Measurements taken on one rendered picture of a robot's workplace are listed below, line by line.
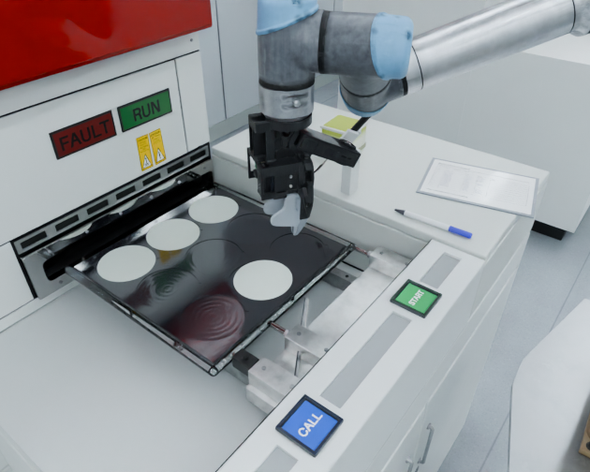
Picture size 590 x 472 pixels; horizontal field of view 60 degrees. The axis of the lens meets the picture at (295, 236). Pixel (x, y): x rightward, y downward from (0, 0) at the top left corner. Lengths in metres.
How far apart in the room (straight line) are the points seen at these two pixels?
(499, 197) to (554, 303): 1.38
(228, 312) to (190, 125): 0.44
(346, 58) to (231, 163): 0.53
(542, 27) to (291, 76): 0.36
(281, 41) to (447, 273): 0.43
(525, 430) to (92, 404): 0.64
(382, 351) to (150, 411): 0.36
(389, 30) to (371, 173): 0.45
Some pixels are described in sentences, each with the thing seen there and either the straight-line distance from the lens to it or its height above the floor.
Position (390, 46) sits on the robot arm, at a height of 1.30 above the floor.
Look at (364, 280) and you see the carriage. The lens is 0.91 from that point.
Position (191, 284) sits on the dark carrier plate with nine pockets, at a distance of 0.88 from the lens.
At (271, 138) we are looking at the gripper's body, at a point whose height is 1.17.
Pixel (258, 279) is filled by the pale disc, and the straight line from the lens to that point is 0.88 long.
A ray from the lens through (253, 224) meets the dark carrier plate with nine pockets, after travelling 1.00.
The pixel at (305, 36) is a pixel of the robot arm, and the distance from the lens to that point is 0.66.
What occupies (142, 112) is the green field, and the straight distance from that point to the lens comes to 1.01.
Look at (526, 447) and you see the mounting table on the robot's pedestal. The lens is 0.84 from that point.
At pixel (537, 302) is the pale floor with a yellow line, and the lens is 2.34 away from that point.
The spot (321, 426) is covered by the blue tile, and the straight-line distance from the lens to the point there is 0.62.
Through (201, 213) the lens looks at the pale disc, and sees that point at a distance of 1.05.
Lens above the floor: 1.48
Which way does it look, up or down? 37 degrees down
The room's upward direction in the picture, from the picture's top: straight up
